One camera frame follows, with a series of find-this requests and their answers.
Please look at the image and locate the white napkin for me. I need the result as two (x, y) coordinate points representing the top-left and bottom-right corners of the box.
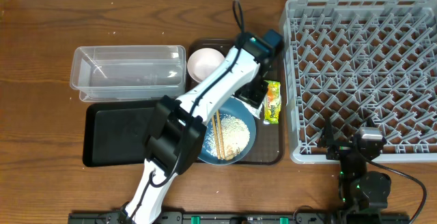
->
(242, 101), (263, 119)

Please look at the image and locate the yellow green snack wrapper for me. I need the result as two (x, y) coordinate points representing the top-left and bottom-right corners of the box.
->
(264, 81), (281, 124)

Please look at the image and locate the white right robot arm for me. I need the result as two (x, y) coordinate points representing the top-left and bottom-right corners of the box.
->
(318, 121), (391, 224)

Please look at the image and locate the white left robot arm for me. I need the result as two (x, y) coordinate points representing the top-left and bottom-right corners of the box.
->
(118, 43), (274, 223)

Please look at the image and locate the grey dishwasher rack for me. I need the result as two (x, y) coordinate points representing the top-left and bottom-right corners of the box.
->
(279, 0), (436, 164)

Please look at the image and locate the clear plastic waste bin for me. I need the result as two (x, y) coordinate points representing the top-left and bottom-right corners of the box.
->
(70, 45), (186, 102)

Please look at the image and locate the leftover rice pile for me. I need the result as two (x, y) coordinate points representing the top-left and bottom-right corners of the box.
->
(203, 114), (250, 160)

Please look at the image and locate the pink bowl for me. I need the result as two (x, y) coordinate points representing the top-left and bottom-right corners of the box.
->
(188, 48), (225, 83)

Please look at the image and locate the brown serving tray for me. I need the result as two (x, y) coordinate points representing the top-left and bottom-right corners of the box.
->
(188, 38), (284, 165)

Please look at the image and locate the black rectangular tray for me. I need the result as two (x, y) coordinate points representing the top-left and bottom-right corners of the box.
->
(82, 100), (156, 167)

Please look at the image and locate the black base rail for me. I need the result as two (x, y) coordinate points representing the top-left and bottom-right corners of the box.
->
(68, 211), (410, 224)

